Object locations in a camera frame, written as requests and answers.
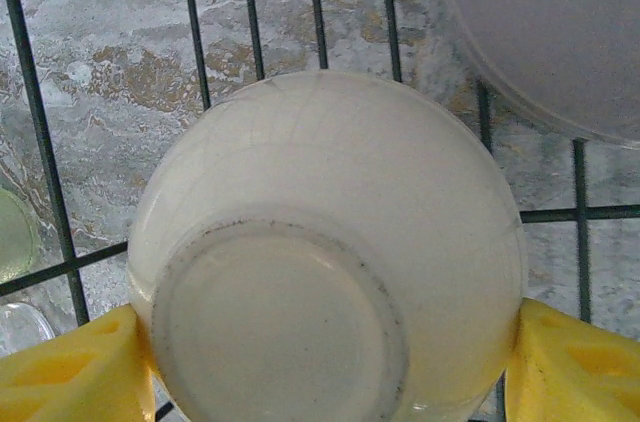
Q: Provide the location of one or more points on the translucent lilac bowl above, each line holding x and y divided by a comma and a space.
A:
550, 17

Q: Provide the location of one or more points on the translucent green cup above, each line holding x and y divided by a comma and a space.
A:
15, 237

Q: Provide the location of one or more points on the cream ceramic bowl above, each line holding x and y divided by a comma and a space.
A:
325, 242

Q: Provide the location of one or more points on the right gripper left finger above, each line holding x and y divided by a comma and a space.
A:
65, 382

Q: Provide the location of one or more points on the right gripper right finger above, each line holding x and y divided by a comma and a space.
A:
575, 377

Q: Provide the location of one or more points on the small clear glass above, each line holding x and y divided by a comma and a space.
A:
20, 327

